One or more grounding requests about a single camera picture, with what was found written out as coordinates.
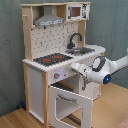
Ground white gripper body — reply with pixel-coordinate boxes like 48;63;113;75
71;63;91;78

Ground white oven door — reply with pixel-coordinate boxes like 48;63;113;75
49;86;93;128

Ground grey range hood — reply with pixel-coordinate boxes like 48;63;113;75
35;5;64;27

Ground grey toy sink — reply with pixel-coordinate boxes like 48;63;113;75
65;47;95;55

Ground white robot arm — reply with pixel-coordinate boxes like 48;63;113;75
71;49;128;84

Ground grey fridge door handle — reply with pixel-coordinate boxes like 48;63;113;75
82;79;86;91

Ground black toy stovetop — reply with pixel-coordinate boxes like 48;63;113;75
34;53;71;67

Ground wooden toy kitchen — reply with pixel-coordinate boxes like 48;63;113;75
22;2;105;128

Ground black toy faucet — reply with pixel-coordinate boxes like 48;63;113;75
67;33;82;49

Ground left stove knob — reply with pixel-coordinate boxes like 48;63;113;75
54;73;60;79

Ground white toy microwave door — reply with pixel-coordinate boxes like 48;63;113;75
67;4;90;21

